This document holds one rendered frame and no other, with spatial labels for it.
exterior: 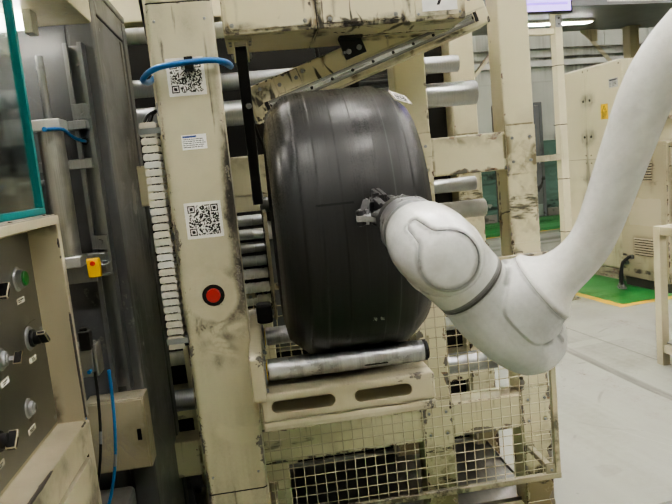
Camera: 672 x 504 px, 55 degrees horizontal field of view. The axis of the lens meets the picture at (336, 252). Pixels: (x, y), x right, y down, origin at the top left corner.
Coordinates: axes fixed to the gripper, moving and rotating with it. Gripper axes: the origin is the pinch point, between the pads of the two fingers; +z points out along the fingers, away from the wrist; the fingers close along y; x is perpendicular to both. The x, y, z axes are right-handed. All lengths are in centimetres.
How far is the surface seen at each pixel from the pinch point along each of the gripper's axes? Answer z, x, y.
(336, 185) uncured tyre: 5.0, -2.4, 6.7
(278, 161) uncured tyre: 11.7, -7.0, 16.4
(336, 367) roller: 11.2, 36.2, 9.0
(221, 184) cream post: 24.2, -1.8, 28.1
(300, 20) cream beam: 55, -35, 6
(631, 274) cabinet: 395, 170, -299
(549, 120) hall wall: 1037, 94, -529
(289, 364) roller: 11.7, 34.4, 18.5
